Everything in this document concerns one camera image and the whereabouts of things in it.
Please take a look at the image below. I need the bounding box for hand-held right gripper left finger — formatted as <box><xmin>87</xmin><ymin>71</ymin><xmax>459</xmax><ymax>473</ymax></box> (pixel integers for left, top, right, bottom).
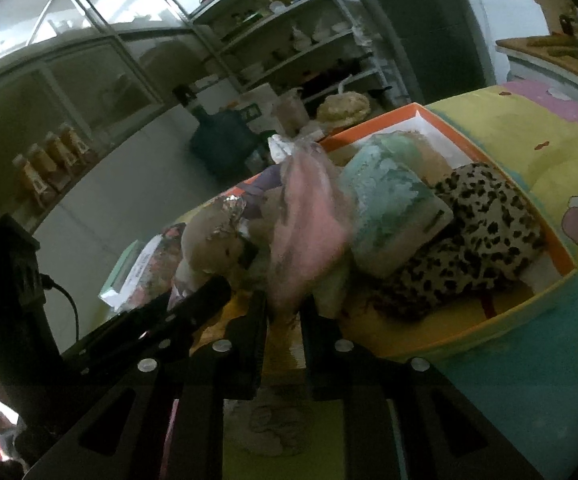
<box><xmin>23</xmin><ymin>292</ymin><xmax>270</xmax><ymax>480</ymax></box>

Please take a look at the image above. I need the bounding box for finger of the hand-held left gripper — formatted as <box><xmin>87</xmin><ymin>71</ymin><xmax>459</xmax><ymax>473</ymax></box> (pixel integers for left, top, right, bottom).
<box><xmin>61</xmin><ymin>275</ymin><xmax>233</xmax><ymax>377</ymax></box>

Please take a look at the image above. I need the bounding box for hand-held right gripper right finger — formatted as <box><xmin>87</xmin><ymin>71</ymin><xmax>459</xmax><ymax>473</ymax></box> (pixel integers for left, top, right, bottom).
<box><xmin>299</xmin><ymin>299</ymin><xmax>545</xmax><ymax>480</ymax></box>

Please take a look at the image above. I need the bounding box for cream plush toy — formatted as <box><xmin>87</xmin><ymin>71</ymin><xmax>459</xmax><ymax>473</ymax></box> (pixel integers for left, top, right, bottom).
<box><xmin>176</xmin><ymin>195</ymin><xmax>251</xmax><ymax>291</ymax></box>

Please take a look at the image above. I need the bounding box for pink cloth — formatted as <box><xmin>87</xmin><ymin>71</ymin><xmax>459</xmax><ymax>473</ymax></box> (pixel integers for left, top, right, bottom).
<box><xmin>263</xmin><ymin>149</ymin><xmax>356</xmax><ymax>312</ymax></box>

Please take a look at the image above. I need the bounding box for leopard print cloth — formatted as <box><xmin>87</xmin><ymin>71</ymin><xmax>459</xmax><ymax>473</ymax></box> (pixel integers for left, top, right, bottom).
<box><xmin>363</xmin><ymin>161</ymin><xmax>546</xmax><ymax>322</ymax></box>

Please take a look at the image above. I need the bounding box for orange-rimmed cardboard box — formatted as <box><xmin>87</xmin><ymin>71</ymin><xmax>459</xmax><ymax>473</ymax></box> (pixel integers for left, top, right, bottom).
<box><xmin>224</xmin><ymin>102</ymin><xmax>578</xmax><ymax>361</ymax></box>

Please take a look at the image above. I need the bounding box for mint green carton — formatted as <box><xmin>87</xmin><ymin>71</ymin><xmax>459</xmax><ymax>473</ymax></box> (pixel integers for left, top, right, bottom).
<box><xmin>98</xmin><ymin>239</ymin><xmax>144</xmax><ymax>307</ymax></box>

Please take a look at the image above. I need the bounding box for orange drink bottle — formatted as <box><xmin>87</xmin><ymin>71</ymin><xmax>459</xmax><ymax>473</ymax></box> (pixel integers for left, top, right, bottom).
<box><xmin>59</xmin><ymin>124</ymin><xmax>93</xmax><ymax>167</ymax></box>
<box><xmin>11</xmin><ymin>155</ymin><xmax>46</xmax><ymax>207</ymax></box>
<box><xmin>28</xmin><ymin>144</ymin><xmax>63</xmax><ymax>192</ymax></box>
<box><xmin>44</xmin><ymin>132</ymin><xmax>78</xmax><ymax>174</ymax></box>

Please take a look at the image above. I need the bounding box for purple foil packet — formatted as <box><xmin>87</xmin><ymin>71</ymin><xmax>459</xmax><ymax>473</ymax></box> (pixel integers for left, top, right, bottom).
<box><xmin>211</xmin><ymin>167</ymin><xmax>287</xmax><ymax>233</ymax></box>

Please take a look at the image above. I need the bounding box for metal framed window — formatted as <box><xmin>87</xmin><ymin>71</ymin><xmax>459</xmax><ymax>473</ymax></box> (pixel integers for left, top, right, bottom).
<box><xmin>0</xmin><ymin>0</ymin><xmax>212</xmax><ymax>223</ymax></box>

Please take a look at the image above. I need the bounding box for bag of yellow bread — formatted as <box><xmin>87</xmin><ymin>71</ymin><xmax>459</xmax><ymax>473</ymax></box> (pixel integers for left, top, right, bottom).
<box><xmin>315</xmin><ymin>91</ymin><xmax>373</xmax><ymax>124</ymax></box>

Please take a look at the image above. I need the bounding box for colourful cartoon printed blanket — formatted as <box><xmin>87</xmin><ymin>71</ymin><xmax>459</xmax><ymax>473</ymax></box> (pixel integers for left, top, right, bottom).
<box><xmin>169</xmin><ymin>80</ymin><xmax>578</xmax><ymax>480</ymax></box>

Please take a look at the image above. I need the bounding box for grey metal shelf rack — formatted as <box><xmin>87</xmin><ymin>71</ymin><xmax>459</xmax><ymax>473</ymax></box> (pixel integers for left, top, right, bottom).
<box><xmin>188</xmin><ymin>0</ymin><xmax>411</xmax><ymax>113</ymax></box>

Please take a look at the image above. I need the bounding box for dark refrigerator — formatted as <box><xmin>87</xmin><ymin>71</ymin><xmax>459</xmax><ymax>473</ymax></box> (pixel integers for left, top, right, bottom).
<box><xmin>348</xmin><ymin>0</ymin><xmax>496</xmax><ymax>106</ymax></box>

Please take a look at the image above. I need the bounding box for wooden counter board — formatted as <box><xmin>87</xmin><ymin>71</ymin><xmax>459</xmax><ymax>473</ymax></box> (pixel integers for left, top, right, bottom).
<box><xmin>494</xmin><ymin>30</ymin><xmax>578</xmax><ymax>77</ymax></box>

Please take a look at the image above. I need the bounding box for black cable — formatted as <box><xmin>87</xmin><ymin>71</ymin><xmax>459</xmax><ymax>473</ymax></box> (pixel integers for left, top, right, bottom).
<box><xmin>41</xmin><ymin>271</ymin><xmax>80</xmax><ymax>343</ymax></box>

